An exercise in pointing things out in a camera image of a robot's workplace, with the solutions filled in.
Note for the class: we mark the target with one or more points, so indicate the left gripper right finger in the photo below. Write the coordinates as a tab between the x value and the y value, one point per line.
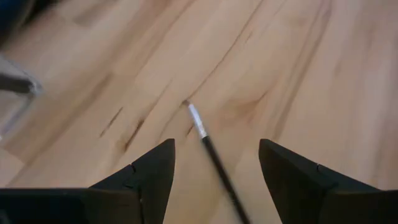
295	193

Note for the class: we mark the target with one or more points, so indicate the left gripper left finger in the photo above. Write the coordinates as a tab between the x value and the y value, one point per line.
149	186

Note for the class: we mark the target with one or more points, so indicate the thin black makeup brush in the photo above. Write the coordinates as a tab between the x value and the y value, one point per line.
217	161

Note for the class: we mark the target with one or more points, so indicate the clear acrylic brush organizer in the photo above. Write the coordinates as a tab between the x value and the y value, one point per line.
21	105

